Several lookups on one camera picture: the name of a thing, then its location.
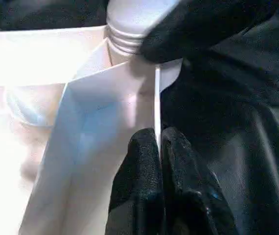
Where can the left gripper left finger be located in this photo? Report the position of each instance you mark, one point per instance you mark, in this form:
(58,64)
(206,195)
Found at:
(137,191)

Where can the white plastic table top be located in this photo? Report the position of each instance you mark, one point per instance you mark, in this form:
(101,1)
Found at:
(81,122)

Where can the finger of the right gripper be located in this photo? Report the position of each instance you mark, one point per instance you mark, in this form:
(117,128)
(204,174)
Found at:
(203,24)

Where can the white plastic table leg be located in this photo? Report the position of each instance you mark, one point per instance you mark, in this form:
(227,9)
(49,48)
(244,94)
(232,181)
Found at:
(129,24)

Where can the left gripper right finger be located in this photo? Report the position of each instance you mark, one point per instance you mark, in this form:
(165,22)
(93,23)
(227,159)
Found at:
(193,200)

